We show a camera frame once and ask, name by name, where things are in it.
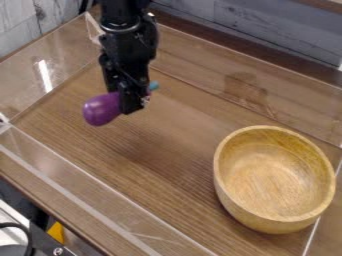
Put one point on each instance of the brown wooden bowl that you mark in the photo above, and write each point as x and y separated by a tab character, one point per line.
274	179

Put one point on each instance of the clear acrylic tray wall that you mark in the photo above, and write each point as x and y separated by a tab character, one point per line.
129	185

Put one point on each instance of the purple toy eggplant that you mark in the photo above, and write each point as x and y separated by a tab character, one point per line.
101	109

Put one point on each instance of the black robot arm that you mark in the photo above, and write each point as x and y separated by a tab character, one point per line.
123	12

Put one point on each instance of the clear acrylic corner bracket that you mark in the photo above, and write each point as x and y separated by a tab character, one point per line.
93	29

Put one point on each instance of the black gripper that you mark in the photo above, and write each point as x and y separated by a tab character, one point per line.
128	48

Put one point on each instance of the yellow triangular part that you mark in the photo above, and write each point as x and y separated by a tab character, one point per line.
56	232

